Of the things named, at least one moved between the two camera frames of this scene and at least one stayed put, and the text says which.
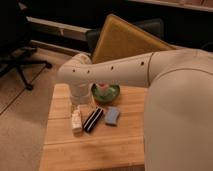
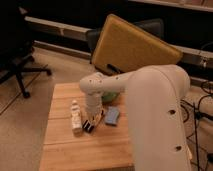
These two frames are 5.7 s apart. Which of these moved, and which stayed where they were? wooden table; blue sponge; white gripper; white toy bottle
Moved: white gripper
Stayed: wooden table; white toy bottle; blue sponge
